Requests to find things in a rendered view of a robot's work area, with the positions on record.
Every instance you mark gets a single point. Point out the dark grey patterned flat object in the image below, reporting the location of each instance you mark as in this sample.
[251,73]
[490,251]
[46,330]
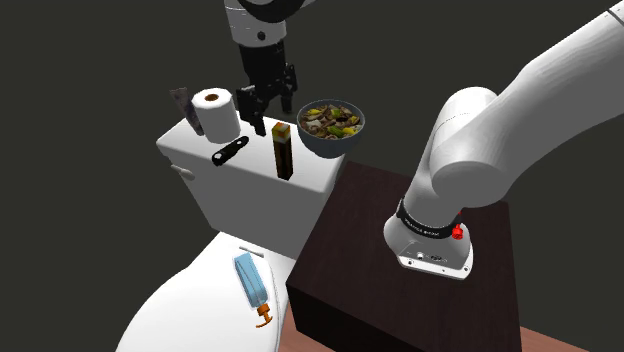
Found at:
[187,109]

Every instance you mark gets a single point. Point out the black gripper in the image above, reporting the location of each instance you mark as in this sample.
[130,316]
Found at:
[263,63]

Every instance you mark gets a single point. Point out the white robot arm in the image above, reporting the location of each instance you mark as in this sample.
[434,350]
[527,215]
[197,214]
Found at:
[468,146]

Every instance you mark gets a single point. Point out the grey bowl of food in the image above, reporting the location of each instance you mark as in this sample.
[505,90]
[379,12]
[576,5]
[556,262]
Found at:
[331,126]

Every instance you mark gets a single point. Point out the dark brown robot stand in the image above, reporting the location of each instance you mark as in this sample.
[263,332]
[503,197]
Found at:
[390,292]

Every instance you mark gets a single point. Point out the brown block with orange top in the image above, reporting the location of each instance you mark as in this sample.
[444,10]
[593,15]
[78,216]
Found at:
[282,151]

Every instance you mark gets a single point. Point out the blue pump bottle orange nozzle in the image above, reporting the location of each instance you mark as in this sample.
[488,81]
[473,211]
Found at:
[252,285]

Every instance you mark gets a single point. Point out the black handheld device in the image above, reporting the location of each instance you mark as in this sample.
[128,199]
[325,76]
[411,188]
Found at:
[230,150]

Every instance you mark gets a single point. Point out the white toilet paper roll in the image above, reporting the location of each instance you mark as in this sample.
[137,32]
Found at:
[217,117]

